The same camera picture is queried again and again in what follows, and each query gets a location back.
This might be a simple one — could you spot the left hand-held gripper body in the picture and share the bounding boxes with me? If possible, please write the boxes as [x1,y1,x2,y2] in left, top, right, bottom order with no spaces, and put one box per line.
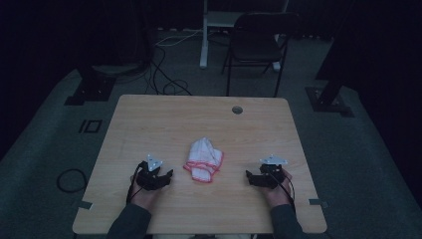
[134,152,164,191]

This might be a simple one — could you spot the black floor cables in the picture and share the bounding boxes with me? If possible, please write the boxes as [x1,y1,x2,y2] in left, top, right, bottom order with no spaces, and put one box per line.
[144,45,194,97]

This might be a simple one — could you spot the right hand-held gripper cable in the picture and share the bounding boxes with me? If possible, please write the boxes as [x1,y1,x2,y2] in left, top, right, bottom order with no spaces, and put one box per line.
[269,170,297,214]

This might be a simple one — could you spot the black folding chair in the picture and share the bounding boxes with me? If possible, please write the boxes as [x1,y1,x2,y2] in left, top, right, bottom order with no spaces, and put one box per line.
[221,12,302,99]

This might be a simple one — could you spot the person's right hand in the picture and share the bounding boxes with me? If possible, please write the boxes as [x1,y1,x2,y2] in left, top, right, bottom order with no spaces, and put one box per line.
[263,168,295,209]

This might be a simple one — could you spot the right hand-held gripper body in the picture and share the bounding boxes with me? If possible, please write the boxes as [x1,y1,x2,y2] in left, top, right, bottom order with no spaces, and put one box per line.
[259,153,289,190]

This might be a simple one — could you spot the grey tape strip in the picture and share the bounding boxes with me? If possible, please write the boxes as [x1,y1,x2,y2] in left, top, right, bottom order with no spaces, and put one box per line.
[76,199,95,211]
[308,197,330,210]

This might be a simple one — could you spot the left hand-held gripper cable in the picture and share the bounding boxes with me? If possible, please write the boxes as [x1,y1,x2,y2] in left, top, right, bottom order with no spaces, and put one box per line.
[125,160,147,205]

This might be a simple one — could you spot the black cable loop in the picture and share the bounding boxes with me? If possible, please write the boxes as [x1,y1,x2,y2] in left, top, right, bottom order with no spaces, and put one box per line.
[56,167,90,194]

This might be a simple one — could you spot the grey round floor base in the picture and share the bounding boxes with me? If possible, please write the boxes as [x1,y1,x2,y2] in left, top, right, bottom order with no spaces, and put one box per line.
[91,62,146,77]

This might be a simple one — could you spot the white cloth with red edge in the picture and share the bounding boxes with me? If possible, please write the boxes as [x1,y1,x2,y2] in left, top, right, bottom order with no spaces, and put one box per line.
[182,136,225,184]

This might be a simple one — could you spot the hand-held gripper cable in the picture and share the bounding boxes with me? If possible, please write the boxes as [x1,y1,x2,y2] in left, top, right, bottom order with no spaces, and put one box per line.
[269,170,297,214]
[125,160,147,205]

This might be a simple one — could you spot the black stand with base plate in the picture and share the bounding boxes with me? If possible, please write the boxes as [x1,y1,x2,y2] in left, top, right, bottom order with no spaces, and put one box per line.
[64,65,117,107]
[305,0,356,119]

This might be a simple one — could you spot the white floor cable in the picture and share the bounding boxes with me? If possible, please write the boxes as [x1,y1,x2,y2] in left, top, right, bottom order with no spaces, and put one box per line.
[154,29,204,48]

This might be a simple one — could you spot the person's left hand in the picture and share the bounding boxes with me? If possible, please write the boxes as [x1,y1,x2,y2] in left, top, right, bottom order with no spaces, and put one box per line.
[128,174,161,211]

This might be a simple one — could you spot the white desk frame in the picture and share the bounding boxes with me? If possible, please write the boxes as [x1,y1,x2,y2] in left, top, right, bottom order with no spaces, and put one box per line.
[199,0,291,73]

